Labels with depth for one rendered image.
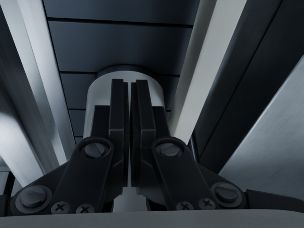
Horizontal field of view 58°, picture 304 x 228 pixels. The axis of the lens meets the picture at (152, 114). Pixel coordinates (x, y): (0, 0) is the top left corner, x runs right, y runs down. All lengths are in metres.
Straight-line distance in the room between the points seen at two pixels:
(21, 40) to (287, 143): 0.25
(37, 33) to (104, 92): 0.05
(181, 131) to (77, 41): 0.08
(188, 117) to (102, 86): 0.05
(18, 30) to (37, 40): 0.06
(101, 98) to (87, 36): 0.03
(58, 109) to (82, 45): 0.07
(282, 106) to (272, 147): 0.07
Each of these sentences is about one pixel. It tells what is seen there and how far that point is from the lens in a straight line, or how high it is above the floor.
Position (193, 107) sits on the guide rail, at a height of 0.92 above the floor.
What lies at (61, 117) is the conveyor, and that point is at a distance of 0.22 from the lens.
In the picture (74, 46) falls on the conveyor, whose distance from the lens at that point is 0.17.
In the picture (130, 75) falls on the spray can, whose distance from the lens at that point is 0.17.
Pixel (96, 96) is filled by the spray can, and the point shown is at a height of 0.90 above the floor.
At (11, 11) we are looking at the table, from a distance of 0.23.
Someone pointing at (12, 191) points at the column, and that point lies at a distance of 0.41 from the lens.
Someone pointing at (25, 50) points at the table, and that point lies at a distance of 0.25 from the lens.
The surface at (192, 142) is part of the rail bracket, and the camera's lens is 0.34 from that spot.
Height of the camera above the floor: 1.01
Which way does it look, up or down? 36 degrees down
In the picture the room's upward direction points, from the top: 176 degrees clockwise
